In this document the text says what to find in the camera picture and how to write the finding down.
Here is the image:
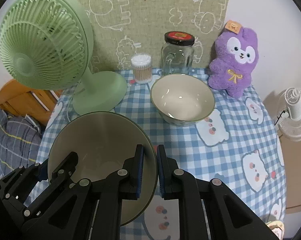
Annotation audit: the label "floral ceramic bowl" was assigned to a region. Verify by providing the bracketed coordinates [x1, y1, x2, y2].
[150, 74, 215, 127]
[48, 112, 157, 225]

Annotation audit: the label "scalloped yellow flower plate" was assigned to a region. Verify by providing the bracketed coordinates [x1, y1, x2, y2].
[266, 220, 284, 240]

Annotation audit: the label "grey plaid bedding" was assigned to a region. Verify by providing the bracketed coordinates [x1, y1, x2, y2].
[0, 109, 42, 179]

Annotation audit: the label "orange wooden chair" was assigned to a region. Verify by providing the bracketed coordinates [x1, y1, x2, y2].
[0, 79, 63, 126]

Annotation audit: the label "blue checkered tablecloth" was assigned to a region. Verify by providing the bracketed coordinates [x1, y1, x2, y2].
[37, 68, 287, 239]

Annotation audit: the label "cotton swab container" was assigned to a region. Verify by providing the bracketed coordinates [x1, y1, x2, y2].
[131, 54, 153, 84]

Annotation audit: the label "glass jar black lid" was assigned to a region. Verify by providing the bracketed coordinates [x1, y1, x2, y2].
[161, 31, 195, 76]

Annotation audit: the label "green desk fan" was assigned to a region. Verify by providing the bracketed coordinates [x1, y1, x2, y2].
[0, 0, 127, 115]

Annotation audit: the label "purple plush bunny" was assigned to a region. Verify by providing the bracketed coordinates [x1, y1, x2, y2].
[207, 20, 259, 99]

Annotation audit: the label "beige wooden door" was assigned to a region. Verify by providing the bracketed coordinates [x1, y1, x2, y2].
[279, 135, 301, 214]

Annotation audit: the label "white standing fan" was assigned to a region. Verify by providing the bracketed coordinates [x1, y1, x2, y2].
[275, 87, 301, 142]

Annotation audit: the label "black fan power cable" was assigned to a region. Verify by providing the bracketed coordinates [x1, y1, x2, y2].
[273, 108, 290, 126]

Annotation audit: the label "green cartoon wall mat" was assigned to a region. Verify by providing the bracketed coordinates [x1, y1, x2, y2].
[79, 0, 229, 73]

